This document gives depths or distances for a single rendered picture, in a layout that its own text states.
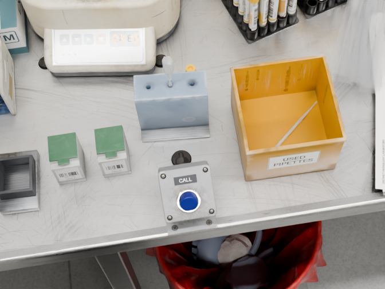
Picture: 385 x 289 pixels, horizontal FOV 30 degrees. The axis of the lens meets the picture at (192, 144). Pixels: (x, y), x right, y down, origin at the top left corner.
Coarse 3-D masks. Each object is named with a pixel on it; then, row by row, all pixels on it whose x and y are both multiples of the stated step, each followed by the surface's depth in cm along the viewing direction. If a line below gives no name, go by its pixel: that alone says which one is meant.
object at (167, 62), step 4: (164, 56) 93; (168, 56) 93; (164, 60) 92; (168, 60) 92; (172, 60) 93; (164, 64) 92; (168, 64) 92; (172, 64) 93; (164, 68) 93; (168, 68) 93; (172, 68) 94; (164, 72) 94; (168, 72) 94
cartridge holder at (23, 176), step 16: (0, 160) 101; (16, 160) 102; (32, 160) 101; (0, 176) 100; (16, 176) 102; (32, 176) 100; (0, 192) 99; (16, 192) 99; (32, 192) 100; (0, 208) 100; (16, 208) 100; (32, 208) 100
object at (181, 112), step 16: (144, 80) 98; (160, 80) 98; (176, 80) 98; (192, 80) 98; (144, 96) 97; (160, 96) 97; (176, 96) 97; (192, 96) 97; (144, 112) 100; (160, 112) 101; (176, 112) 101; (192, 112) 101; (208, 112) 102; (144, 128) 105; (160, 128) 105; (176, 128) 105; (192, 128) 105; (208, 128) 105
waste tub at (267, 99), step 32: (256, 64) 99; (288, 64) 99; (320, 64) 101; (256, 96) 106; (288, 96) 107; (320, 96) 104; (256, 128) 105; (288, 128) 105; (320, 128) 104; (256, 160) 96; (288, 160) 97; (320, 160) 99
